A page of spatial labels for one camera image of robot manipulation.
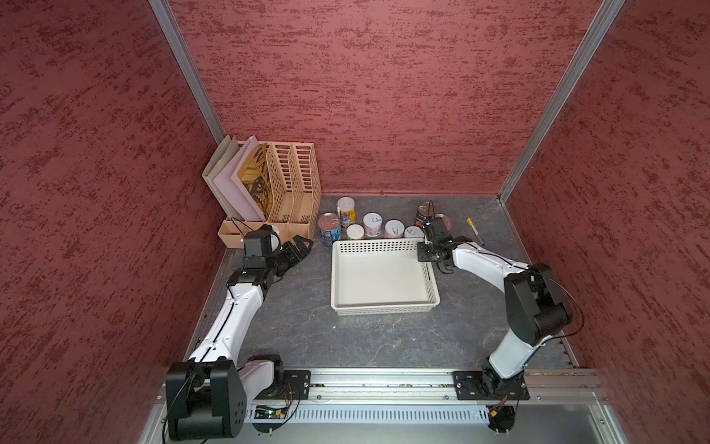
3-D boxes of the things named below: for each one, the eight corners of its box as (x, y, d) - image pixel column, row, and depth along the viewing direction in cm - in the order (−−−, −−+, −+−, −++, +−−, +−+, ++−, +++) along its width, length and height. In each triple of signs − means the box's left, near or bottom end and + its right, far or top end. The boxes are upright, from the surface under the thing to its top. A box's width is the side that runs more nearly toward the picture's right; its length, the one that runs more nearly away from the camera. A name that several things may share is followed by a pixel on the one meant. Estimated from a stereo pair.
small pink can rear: (362, 237, 109) (362, 227, 104) (362, 221, 115) (362, 211, 110) (382, 237, 110) (383, 227, 105) (381, 221, 115) (382, 211, 110)
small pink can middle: (384, 242, 108) (385, 231, 103) (383, 229, 112) (384, 218, 107) (403, 242, 108) (405, 232, 103) (401, 229, 112) (404, 218, 107)
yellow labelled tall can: (338, 233, 110) (336, 210, 99) (339, 220, 115) (337, 196, 104) (355, 233, 110) (354, 210, 99) (355, 220, 115) (354, 196, 104)
